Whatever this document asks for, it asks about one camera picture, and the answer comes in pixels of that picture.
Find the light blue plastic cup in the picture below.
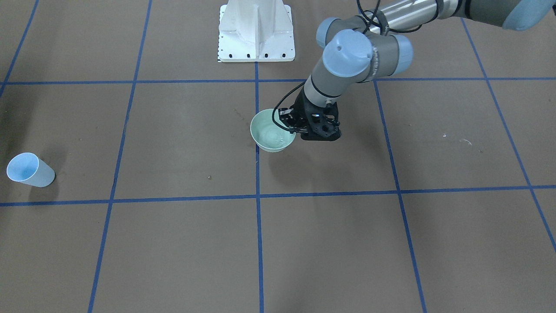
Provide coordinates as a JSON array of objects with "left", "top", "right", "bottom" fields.
[{"left": 6, "top": 153, "right": 56, "bottom": 187}]

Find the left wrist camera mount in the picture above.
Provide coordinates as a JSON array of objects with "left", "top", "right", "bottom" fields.
[{"left": 301, "top": 114, "right": 342, "bottom": 141}]

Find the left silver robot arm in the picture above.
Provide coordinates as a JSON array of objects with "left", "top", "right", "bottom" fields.
[{"left": 271, "top": 0, "right": 555, "bottom": 141}]

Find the white column pedestal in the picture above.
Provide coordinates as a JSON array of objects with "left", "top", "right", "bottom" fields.
[{"left": 217, "top": 0, "right": 296, "bottom": 62}]

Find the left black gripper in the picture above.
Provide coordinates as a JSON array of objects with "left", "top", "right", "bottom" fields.
[{"left": 278, "top": 92, "right": 339, "bottom": 133}]

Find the mint green bowl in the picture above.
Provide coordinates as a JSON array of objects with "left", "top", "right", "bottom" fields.
[{"left": 250, "top": 109, "right": 295, "bottom": 153}]

